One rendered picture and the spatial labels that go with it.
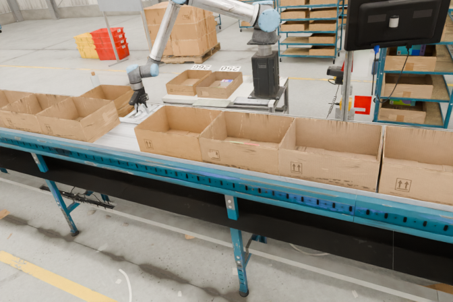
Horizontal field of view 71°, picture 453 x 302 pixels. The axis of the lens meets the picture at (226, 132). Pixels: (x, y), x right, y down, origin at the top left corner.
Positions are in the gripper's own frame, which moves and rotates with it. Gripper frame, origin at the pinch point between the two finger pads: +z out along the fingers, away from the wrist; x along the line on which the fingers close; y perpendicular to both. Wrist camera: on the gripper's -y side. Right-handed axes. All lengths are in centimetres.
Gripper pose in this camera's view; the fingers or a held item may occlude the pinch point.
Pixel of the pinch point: (142, 113)
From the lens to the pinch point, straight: 250.2
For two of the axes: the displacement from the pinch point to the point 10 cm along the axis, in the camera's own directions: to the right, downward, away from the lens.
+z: 1.2, 8.6, 4.9
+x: -9.0, -1.1, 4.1
